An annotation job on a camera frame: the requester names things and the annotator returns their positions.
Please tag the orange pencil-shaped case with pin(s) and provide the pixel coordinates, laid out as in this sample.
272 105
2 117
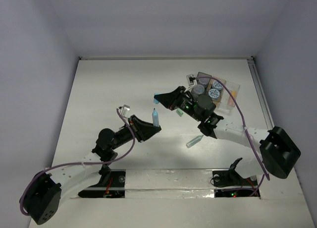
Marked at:
232 98

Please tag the clear plastic bin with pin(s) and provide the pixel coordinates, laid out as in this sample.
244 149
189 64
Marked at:
226 104

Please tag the wooden bin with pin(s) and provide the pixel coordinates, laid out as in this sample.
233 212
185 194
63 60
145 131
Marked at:
217 103

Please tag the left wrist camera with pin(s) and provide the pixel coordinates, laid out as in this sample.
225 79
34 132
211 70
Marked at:
124 111

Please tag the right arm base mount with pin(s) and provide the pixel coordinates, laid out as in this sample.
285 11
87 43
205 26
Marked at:
229 184

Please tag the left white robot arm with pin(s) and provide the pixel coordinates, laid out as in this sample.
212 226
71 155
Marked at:
50 187

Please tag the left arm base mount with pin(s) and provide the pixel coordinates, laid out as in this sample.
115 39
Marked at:
111 185

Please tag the dark grey plastic bin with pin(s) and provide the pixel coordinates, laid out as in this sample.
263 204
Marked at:
201 75

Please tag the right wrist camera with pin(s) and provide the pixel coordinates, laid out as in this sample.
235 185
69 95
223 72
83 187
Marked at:
191 80

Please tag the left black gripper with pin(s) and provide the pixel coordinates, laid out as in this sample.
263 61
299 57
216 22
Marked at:
136 128

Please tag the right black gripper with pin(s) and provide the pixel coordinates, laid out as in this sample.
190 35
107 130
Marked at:
171 99

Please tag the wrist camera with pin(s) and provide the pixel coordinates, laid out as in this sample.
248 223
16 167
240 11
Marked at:
191 80
124 111

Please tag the teal pencil-shaped case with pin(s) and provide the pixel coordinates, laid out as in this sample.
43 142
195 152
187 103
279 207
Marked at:
194 141

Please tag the green eraser cap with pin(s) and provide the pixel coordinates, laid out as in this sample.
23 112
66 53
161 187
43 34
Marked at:
180 112

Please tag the blue pencil-shaped case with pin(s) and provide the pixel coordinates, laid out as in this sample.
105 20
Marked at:
155 118

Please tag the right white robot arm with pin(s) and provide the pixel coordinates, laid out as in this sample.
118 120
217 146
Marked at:
274 150

